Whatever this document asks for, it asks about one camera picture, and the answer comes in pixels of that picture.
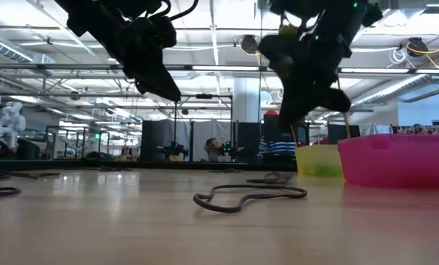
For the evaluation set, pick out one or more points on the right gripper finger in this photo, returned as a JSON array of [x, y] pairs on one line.
[[330, 100], [293, 106]]

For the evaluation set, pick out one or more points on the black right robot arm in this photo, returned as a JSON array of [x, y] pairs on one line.
[[337, 14]]

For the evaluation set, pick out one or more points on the black bulky object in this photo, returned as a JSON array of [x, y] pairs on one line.
[[28, 149]]

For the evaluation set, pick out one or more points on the white building column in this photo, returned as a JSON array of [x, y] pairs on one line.
[[246, 99]]

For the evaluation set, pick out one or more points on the yellow plastic basket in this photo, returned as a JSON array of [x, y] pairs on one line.
[[317, 158]]

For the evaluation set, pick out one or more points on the black aluminium table frame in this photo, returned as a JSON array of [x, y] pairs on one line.
[[168, 165]]

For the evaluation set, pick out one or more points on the green rubber band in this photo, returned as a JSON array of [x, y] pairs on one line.
[[331, 170], [320, 171]]

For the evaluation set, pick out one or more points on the distant black rig frame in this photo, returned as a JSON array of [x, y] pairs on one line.
[[204, 96]]

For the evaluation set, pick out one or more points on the green exit sign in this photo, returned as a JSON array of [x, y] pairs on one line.
[[97, 136]]

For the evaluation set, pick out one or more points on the black partition panel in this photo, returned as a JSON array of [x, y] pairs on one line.
[[151, 140], [248, 140]]

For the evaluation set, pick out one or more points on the black monitor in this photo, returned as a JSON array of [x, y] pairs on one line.
[[337, 134], [269, 129]]

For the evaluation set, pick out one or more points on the silver ceiling duct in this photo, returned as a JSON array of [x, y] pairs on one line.
[[396, 88], [2, 49]]

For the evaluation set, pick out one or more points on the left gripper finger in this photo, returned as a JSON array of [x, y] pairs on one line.
[[168, 77], [153, 84]]

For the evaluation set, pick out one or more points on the floral patterned panel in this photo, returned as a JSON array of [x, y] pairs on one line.
[[433, 129]]

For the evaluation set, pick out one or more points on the grey curtain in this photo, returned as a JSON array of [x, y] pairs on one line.
[[201, 130]]

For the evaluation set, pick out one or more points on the red round object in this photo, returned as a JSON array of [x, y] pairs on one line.
[[272, 112]]

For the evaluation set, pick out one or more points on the white humanoid robot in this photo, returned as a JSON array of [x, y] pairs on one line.
[[10, 121]]

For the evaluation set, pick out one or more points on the distant black metal frame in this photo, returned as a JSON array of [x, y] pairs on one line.
[[68, 127]]

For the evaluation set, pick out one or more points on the red plastic basket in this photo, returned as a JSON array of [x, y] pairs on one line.
[[396, 162]]

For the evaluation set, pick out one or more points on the yellow tape tag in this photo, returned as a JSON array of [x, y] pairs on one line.
[[287, 30]]

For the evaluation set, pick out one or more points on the black overhead light bar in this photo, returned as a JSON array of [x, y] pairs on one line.
[[76, 66]]

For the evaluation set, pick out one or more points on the white cloth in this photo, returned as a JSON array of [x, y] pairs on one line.
[[376, 129]]

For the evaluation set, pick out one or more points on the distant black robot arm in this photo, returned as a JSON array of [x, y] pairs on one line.
[[228, 149], [174, 150]]

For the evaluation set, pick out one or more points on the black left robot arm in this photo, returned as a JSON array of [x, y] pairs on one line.
[[94, 18]]

